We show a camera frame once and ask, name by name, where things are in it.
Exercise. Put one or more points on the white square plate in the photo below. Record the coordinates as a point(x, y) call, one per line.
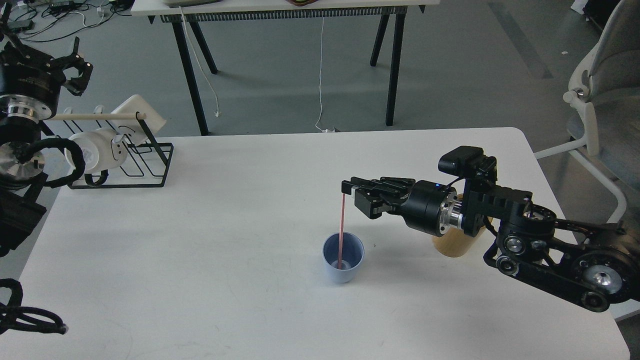
point(131, 127)

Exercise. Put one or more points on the wooden cylindrical holder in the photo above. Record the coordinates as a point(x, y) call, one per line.
point(455, 243)

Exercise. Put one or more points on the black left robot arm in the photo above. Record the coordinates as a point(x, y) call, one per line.
point(22, 163)

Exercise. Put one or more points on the white mug on rack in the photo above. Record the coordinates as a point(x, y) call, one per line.
point(102, 149)

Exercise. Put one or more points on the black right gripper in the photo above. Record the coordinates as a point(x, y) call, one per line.
point(431, 208)

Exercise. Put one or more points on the blue plastic cup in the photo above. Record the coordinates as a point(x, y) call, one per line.
point(353, 257)

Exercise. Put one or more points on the black wire dish rack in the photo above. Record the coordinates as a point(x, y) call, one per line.
point(147, 165)

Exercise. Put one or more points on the white background table black legs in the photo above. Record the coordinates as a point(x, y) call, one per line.
point(245, 10)

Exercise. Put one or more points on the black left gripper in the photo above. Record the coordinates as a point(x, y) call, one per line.
point(22, 80)

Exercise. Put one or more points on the pink chopstick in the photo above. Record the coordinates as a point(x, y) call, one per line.
point(341, 233)

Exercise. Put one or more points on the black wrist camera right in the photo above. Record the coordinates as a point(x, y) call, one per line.
point(469, 162)

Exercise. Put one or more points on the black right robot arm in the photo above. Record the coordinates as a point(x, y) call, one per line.
point(590, 265)

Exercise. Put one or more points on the wooden rack dowel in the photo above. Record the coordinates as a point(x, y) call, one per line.
point(121, 116)

